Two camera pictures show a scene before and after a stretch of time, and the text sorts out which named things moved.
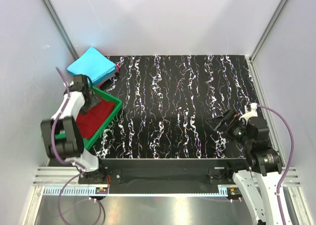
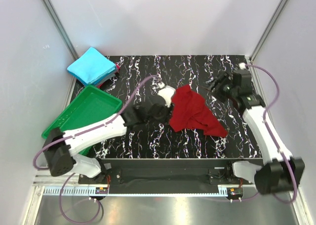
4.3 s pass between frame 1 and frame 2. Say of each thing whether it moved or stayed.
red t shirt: moved
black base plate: stayed
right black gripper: moved
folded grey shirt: stayed
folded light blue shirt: stayed
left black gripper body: moved
